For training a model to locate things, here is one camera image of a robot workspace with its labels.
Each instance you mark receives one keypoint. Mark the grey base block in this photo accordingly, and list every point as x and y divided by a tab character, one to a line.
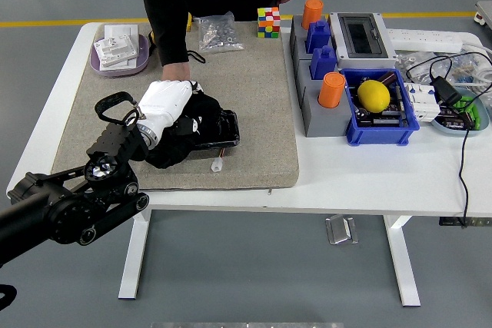
298	40
323	122

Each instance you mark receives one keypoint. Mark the silver metal bracket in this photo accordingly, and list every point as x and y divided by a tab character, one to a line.
340	230

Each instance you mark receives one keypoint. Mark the clear bag of screws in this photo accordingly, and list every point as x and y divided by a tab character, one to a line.
217	34

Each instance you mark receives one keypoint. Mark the white switch plate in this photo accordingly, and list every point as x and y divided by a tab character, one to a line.
121	30
115	49
115	63

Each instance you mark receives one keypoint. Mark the clear bag of white parts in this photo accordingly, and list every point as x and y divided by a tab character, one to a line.
407	63

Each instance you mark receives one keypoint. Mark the grey electrical distribution box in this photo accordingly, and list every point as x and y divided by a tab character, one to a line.
361	36

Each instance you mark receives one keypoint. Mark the white circuit breaker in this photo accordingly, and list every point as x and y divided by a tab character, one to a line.
421	105

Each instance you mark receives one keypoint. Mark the white power strip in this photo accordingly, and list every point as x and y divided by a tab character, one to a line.
423	38

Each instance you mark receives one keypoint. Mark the black rag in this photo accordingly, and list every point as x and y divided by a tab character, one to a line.
169	153

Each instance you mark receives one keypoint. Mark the blue plastic bin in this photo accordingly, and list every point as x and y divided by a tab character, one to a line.
376	136

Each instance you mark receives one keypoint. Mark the light blue tray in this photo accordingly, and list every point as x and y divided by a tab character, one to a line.
453	131

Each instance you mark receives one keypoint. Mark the green plastic part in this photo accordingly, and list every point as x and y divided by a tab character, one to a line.
467	103

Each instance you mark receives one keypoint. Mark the colourful puzzle cube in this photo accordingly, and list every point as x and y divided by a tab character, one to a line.
268	22

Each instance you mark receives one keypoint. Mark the orange cylinder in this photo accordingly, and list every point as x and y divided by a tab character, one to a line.
312	13
331	90

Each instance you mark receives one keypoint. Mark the dark circuit board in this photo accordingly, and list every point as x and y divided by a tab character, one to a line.
384	118
453	120

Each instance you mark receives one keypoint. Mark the black power adapter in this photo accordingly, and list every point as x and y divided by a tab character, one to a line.
446	91

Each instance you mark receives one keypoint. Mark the yellow plastic item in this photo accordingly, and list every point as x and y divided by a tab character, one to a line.
188	21

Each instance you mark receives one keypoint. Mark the person's right forearm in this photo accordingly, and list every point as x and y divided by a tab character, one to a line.
171	44

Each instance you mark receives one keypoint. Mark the yellow tape measure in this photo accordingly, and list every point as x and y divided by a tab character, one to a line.
151	36

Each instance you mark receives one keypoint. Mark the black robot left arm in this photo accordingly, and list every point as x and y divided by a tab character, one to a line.
57	213

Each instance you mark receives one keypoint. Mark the black glossy panel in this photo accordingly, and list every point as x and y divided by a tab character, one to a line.
228	128

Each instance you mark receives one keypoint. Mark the brown capacitor cylinder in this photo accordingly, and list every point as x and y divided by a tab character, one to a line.
389	77

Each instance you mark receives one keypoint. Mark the person's right hand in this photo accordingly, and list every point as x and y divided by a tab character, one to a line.
176	72

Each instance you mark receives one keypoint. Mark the blue block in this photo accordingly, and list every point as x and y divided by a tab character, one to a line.
318	38
323	63

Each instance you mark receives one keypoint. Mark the clear bag of blue parts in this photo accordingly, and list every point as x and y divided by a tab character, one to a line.
465	67

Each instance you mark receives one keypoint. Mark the yellow lemon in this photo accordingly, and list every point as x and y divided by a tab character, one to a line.
373	95

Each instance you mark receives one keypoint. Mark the white cart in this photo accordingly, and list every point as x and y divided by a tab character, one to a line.
485	11

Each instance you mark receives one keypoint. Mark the black table control box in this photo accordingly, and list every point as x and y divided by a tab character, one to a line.
449	222

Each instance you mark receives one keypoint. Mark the purple tray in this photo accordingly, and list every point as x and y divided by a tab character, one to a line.
142	57

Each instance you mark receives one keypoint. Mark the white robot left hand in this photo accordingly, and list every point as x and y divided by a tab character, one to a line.
163	101

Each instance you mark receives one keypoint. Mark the grey-brown mat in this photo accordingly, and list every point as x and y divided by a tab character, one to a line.
250	113

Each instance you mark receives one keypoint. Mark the white table leg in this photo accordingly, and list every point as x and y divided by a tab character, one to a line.
134	255
403	262

